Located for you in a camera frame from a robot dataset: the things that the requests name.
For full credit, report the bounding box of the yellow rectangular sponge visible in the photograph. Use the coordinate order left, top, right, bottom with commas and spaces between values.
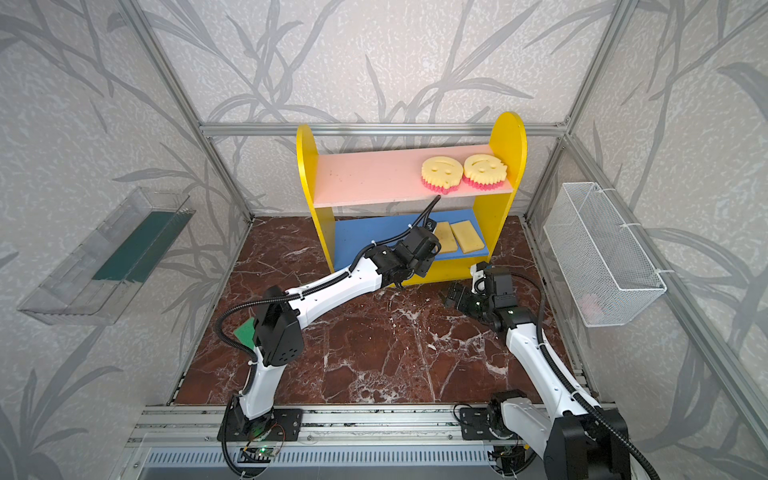
450, 220, 485, 254

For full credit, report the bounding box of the yellow smiley sponge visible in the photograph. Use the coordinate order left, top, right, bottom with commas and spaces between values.
421, 156, 464, 194
463, 154, 507, 190

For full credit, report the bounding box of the green sponge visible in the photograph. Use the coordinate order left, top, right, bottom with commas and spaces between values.
233, 317, 255, 350

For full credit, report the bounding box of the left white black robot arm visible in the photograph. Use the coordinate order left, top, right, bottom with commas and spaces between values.
214, 195, 441, 445

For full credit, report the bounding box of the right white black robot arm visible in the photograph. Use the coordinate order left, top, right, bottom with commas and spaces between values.
445, 262, 660, 479

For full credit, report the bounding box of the yellow pink blue shelf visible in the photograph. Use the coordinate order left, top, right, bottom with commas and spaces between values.
296, 112, 528, 285

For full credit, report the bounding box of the green circuit board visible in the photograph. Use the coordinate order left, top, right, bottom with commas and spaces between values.
238, 446, 281, 464

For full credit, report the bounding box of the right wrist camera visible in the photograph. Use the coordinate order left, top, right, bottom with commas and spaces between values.
470, 261, 490, 294

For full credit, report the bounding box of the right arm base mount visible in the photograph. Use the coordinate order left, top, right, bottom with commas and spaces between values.
452, 404, 521, 441

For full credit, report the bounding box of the white wire mesh basket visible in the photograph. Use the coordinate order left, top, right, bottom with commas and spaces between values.
543, 182, 667, 328

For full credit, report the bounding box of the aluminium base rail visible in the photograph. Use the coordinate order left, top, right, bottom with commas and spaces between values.
128, 404, 637, 466

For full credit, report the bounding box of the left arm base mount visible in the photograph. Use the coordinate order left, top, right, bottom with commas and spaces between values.
217, 405, 304, 442

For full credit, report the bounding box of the clear plastic wall bin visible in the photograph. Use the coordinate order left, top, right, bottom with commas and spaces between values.
18, 187, 196, 326

